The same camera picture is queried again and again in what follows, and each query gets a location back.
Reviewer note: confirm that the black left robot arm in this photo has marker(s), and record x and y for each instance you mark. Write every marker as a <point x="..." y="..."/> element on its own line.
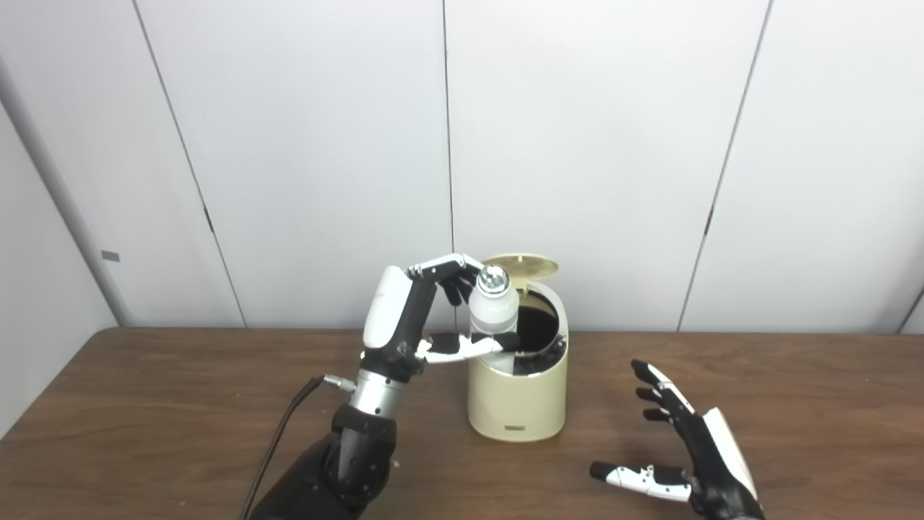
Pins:
<point x="354" y="455"/>

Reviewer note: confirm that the cream-colored bin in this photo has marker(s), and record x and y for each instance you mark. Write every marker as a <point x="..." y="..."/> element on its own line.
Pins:
<point x="516" y="401"/>

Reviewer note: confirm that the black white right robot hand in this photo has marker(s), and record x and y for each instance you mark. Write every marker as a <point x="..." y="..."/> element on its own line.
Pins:
<point x="711" y="469"/>

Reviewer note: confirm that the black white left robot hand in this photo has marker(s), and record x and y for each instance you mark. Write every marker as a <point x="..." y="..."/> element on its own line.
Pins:
<point x="393" y="318"/>

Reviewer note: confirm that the small white plastic bottle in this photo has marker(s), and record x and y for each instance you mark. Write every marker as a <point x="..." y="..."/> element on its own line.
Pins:
<point x="494" y="310"/>

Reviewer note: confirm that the cream round bin lid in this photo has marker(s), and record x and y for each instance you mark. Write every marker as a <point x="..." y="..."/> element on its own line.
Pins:
<point x="530" y="265"/>

